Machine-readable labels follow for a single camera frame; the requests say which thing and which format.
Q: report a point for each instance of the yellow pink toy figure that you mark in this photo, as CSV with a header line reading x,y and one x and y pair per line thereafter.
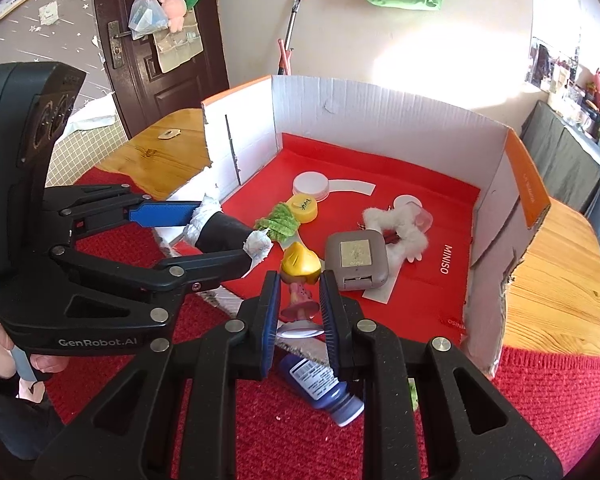
x,y
300,268

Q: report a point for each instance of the white round lidded jar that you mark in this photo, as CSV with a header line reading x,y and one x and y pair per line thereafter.
x,y
311,183

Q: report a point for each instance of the black white plush roll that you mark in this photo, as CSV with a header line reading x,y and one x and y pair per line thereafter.
x,y
210,230

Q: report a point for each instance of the grey square device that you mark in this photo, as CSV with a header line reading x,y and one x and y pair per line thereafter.
x,y
358,259

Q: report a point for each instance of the white red cardboard box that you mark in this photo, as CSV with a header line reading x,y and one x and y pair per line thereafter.
x,y
376,146

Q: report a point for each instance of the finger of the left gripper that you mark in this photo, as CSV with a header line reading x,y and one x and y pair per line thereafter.
x,y
70,213
207,271

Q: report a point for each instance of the clear small square container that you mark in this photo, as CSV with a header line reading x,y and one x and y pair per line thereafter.
x,y
422,217

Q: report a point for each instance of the dark brown door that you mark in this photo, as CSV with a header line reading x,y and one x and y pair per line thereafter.
x,y
143,92

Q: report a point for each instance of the grey cloth covered shelf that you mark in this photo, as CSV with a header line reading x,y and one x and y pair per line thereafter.
x,y
567,161

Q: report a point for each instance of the green knitted ball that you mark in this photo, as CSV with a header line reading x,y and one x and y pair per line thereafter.
x,y
413,393
279,224

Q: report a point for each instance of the person's left hand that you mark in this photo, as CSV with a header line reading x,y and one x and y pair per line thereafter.
x,y
30,390

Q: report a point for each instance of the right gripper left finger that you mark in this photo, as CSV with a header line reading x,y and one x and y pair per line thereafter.
x,y
172,413

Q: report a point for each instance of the small tag on table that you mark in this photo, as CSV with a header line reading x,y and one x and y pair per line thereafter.
x,y
169,134

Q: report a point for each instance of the white fluffy scrunchie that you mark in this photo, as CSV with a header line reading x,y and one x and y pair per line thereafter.
x,y
410,244

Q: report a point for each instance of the purple pill bottle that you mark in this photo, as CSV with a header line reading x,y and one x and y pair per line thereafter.
x,y
318,385

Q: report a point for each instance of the red knitted blanket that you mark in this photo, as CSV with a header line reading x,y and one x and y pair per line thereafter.
x,y
549,369

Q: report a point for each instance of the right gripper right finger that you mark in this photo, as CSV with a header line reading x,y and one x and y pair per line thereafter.
x,y
463,428

